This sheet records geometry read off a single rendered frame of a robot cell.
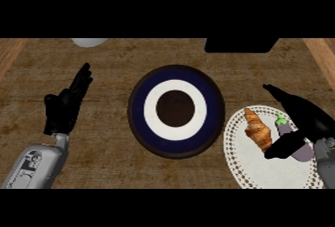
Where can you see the purple eggplant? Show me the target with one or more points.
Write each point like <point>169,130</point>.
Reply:
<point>289,133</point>

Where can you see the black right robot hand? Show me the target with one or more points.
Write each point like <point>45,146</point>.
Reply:
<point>305,118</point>

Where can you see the white round placemat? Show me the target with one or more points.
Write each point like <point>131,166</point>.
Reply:
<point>261,165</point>

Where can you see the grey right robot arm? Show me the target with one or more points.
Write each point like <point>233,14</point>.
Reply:
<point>324,162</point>

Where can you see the white rounded object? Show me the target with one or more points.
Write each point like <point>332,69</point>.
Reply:
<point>88,42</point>

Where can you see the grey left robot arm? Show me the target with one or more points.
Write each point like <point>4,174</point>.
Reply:
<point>36,164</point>

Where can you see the black box appliance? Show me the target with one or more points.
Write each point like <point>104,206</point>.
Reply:
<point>239,45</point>

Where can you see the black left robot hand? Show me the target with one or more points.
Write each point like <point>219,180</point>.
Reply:
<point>64,106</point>

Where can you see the golden brown croissant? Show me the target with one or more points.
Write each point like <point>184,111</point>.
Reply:
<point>256,130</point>

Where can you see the blue and white ringed plate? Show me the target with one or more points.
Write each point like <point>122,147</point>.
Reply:
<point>175,111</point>

